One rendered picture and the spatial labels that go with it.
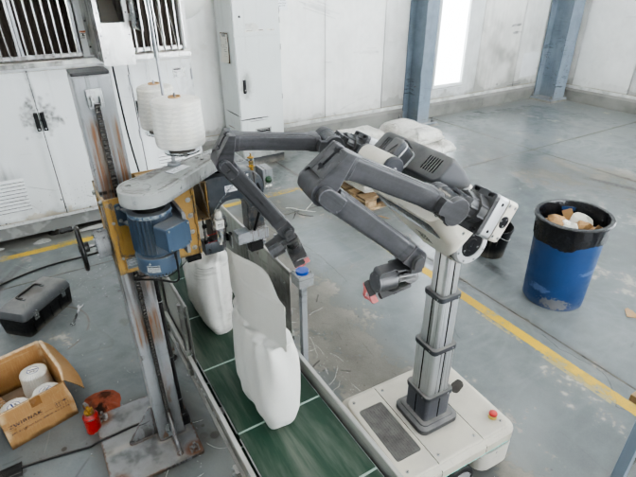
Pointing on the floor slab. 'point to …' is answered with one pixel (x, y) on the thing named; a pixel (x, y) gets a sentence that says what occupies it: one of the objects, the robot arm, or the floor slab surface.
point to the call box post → (303, 323)
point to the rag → (104, 400)
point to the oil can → (91, 419)
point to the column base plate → (144, 442)
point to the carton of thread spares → (61, 406)
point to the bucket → (498, 244)
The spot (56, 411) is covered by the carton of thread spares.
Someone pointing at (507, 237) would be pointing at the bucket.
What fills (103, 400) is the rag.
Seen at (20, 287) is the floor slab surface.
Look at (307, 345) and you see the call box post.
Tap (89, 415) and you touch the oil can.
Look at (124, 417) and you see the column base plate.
